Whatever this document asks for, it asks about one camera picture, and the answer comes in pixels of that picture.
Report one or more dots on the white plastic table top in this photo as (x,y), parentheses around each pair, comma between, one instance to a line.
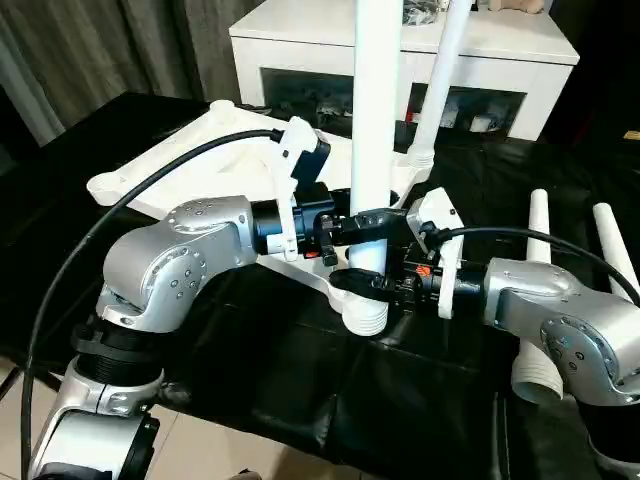
(210,155)

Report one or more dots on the white jar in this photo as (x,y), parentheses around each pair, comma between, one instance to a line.
(451,115)

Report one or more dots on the beige plush toy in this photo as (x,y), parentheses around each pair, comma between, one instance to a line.
(515,4)

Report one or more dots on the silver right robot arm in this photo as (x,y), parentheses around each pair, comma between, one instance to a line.
(560,310)

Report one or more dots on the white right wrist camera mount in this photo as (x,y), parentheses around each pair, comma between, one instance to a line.
(440,210)

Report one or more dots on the black work mat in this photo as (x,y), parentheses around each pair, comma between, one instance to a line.
(275,360)

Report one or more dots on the yellow label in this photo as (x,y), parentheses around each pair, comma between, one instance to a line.
(632,135)

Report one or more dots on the white plastic table leg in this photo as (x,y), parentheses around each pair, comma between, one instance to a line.
(372,100)
(615,240)
(540,220)
(445,75)

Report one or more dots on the white mug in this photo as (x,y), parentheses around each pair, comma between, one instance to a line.
(482,122)

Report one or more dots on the white sideboard cabinet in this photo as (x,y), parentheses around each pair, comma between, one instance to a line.
(300,50)

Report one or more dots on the black plastic bag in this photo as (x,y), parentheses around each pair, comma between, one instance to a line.
(420,12)

